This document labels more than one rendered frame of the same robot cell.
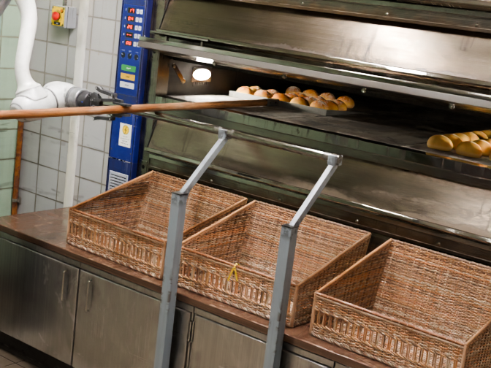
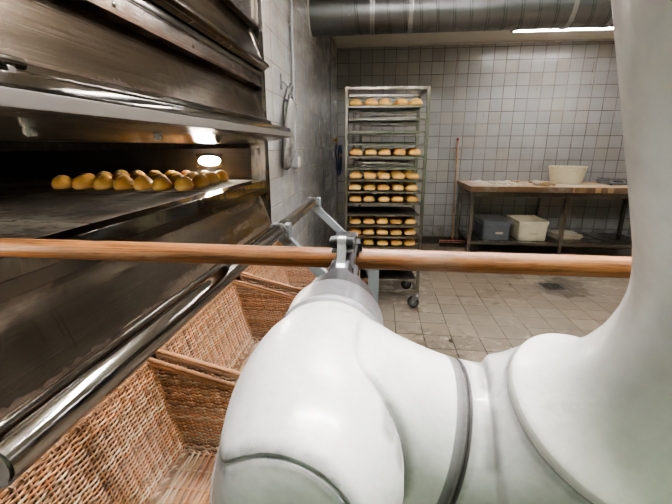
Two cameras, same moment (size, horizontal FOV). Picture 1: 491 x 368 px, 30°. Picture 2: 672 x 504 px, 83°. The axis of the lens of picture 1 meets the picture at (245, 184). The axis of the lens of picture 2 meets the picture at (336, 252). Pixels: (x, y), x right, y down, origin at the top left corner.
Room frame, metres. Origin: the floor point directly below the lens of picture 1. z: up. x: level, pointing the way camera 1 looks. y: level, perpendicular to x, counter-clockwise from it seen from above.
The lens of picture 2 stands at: (3.68, 0.94, 1.35)
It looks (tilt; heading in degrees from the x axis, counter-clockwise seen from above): 15 degrees down; 240
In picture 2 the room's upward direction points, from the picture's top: straight up
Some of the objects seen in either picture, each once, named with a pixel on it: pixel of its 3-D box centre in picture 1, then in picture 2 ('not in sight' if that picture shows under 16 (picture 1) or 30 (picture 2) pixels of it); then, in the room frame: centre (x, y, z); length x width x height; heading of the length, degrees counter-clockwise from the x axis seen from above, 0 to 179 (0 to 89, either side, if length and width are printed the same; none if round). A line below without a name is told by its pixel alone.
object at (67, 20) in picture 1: (63, 16); not in sight; (4.37, 0.95, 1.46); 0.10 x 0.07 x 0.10; 53
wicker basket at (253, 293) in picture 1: (271, 258); (273, 347); (3.29, -0.13, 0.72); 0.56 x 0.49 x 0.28; 54
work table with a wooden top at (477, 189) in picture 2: not in sight; (549, 220); (-1.06, -1.81, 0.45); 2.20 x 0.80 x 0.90; 143
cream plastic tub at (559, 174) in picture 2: not in sight; (566, 174); (-1.23, -1.79, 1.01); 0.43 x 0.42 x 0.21; 143
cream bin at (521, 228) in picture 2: not in sight; (525, 227); (-0.83, -1.98, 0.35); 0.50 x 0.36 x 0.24; 55
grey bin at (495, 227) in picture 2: not in sight; (491, 226); (-0.50, -2.23, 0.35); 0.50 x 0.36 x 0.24; 53
